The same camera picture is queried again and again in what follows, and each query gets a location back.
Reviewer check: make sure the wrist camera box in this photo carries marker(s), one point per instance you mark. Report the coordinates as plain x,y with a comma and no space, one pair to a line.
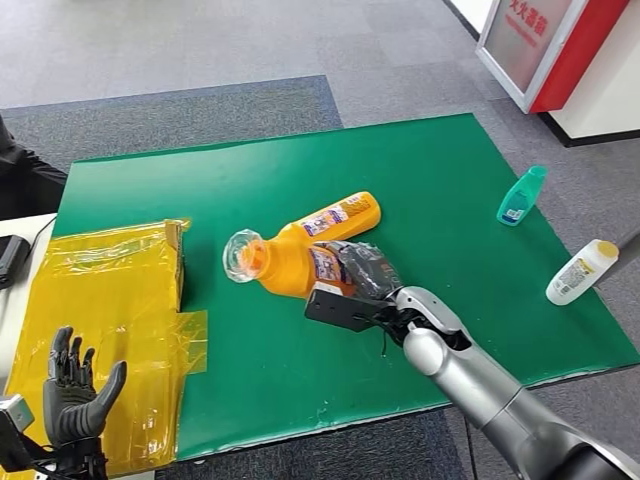
345,308
13,430

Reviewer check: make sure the black fabric object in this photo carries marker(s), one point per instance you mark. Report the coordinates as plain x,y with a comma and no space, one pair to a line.
25,189

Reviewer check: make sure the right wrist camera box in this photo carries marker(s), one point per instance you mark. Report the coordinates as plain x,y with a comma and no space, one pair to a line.
345,308

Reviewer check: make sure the black flat device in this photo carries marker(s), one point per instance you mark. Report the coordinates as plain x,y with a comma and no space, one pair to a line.
10,260

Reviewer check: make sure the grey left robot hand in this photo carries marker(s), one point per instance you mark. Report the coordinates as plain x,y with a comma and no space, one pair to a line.
72,411

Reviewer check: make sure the orange bottle with clear cap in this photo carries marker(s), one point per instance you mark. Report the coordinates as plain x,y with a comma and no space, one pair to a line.
345,215
285,265

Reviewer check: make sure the red white fire extinguisher cabinet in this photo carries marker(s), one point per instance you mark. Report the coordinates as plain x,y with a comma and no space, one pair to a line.
575,60

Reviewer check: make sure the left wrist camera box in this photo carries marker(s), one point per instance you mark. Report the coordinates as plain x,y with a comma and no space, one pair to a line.
13,430

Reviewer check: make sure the teal plastic bottle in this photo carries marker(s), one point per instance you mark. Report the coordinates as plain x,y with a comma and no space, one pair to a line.
520,197

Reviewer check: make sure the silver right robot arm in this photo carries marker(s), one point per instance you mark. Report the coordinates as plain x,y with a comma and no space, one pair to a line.
480,384

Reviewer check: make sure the cardboard box in yellow tape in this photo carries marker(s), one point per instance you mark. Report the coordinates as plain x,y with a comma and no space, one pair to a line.
100,298

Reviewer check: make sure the white bottle with yellow cap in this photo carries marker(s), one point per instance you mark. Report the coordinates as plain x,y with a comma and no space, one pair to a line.
580,272

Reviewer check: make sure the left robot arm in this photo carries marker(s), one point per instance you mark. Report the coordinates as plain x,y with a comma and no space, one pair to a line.
75,460

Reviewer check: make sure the green table mat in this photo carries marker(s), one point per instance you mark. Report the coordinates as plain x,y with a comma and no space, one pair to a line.
450,199

